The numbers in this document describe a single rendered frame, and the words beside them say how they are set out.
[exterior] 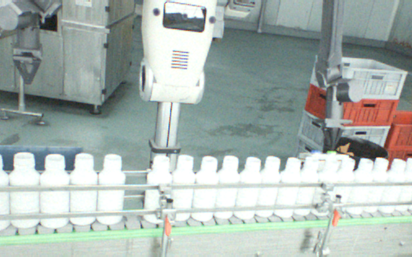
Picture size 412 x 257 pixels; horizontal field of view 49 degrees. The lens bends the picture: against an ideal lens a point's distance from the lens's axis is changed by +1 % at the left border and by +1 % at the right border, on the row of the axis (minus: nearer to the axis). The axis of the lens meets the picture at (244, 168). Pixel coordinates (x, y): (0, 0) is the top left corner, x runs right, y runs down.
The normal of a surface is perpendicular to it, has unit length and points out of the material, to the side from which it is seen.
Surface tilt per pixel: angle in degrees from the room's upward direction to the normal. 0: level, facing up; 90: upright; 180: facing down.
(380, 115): 90
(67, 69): 90
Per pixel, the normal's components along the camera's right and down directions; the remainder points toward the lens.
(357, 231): 0.35, 0.44
